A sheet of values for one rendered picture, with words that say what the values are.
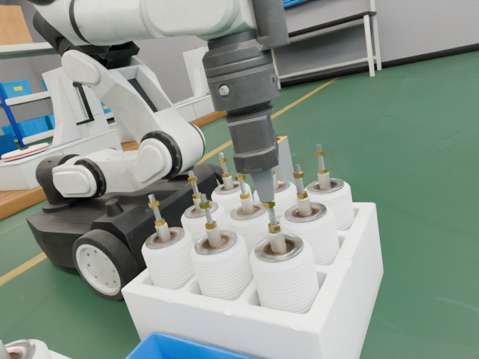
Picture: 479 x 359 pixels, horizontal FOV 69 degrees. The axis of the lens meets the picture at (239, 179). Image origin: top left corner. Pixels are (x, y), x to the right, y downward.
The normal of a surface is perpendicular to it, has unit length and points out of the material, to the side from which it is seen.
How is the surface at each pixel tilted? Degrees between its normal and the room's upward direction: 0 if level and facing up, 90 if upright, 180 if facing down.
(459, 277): 0
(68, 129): 90
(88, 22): 100
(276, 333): 90
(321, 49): 90
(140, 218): 46
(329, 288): 0
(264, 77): 90
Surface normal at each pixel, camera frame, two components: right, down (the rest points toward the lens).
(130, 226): 0.45, -0.68
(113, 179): -0.46, 0.38
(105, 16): -0.19, 0.43
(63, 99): 0.86, -0.04
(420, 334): -0.22, -0.93
